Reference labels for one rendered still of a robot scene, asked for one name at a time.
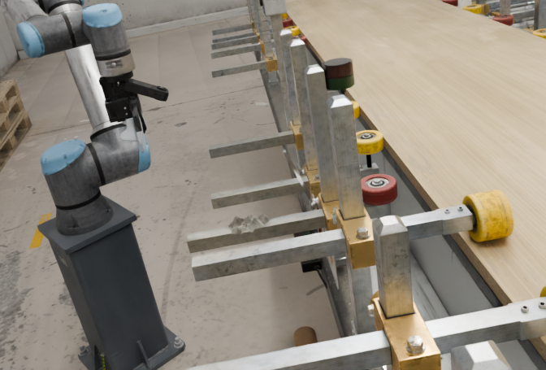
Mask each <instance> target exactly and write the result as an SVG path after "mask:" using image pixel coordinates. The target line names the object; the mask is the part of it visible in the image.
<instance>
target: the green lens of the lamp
mask: <svg viewBox="0 0 546 370"><path fill-rule="evenodd" d="M325 81H326V87H327V89H329V90H341V89H347V88H350V87H352V86H354V84H355V82H354V74H352V75H351V76H348V77H345V78H341V79H327V78H325Z"/></svg>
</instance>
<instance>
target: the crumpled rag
mask: <svg viewBox="0 0 546 370"><path fill-rule="evenodd" d="M268 222H269V220H268V216H267V215H265V214H262V215H255V214H254V215H250V216H247V217H245V218H242V217H241V216H235V218H234V220H233V221H232V222H231V223H230V224H229V225H228V227H229V228H233V230H232V234H238V233H239V234H242V233H247V232H251V233H252V232H253V231H254V229H256V228H260V227H261V226H263V225H264V224H265V223H268Z"/></svg>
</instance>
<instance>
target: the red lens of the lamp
mask: <svg viewBox="0 0 546 370"><path fill-rule="evenodd" d="M350 60H351V62H350V63H347V64H345V65H341V66H336V67H328V66H324V65H323V64H322V66H323V70H324V74H325V77H327V78H338V77H343V76H348V75H350V74H352V73H353V60H352V59H350Z"/></svg>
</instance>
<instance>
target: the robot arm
mask: <svg viewBox="0 0 546 370"><path fill-rule="evenodd" d="M84 4H85V0H0V7H1V9H2V12H3V13H4V15H5V16H6V17H7V18H8V19H9V20H12V21H14V22H15V23H16V25H17V27H16V29H17V33H18V36H19V40H20V43H21V45H22V47H23V49H24V52H25V53H26V55H27V56H28V57H29V58H40V57H42V56H43V55H47V54H53V53H57V52H60V51H63V53H64V55H65V57H66V60H67V63H68V66H69V68H70V70H71V74H72V76H73V78H74V81H75V83H76V87H77V89H78V91H79V94H80V97H81V100H82V102H83V104H84V108H85V110H86V112H87V115H88V117H89V121H90V123H91V125H92V127H93V131H92V133H91V135H90V140H91V142H90V143H88V144H85V142H84V141H83V140H80V139H78V140H77V139H72V140H68V141H63V142H60V143H59V144H57V145H55V146H52V147H50V148H49V149H48V150H46V151H45V152H44V153H43V155H42V156H41V159H40V162H41V168H42V173H43V174H44V176H45V180H46V183H47V185H48V187H49V190H50V193H51V196H52V198H53V200H54V204H55V206H56V221H55V224H56V227H57V230H58V232H59V233H61V234H62V235H67V236H74V235H80V234H84V233H89V232H91V231H93V230H95V229H98V228H100V227H102V226H103V225H104V224H106V223H107V222H108V221H110V219H111V218H112V216H113V215H114V212H113V209H112V206H111V205H110V204H109V202H108V201H107V200H106V199H105V198H104V196H103V195H102V194H101V191H100V189H99V187H101V186H104V185H108V184H110V183H113V182H116V181H119V180H122V179H124V178H127V177H130V176H134V175H137V174H139V173H140V172H143V171H145V170H147V169H148V168H149V167H150V164H151V158H150V149H149V146H148V142H147V140H146V137H145V131H146V129H147V128H146V124H145V118H144V116H143V112H142V109H141V103H140V99H139V97H138V94H141V95H144V96H147V97H150V98H154V99H156V100H159V101H162V102H163V101H164V102H165V101H166V100H167V98H168V95H169V92H168V89H166V88H164V87H162V86H156V85H152V84H148V83H145V82H142V81H137V80H134V79H132V78H131V77H133V72H132V71H133V70H134V69H135V63H134V61H133V57H132V52H131V49H130V46H129V43H128V38H127V34H126V31H125V28H124V22H123V20H122V13H121V11H120V10H119V7H118V6H117V5H116V4H114V3H103V4H97V5H94V6H87V7H84V8H82V6H83V5H84ZM47 14H48V15H47ZM117 82H119V83H117ZM134 125H135V128H134Z"/></svg>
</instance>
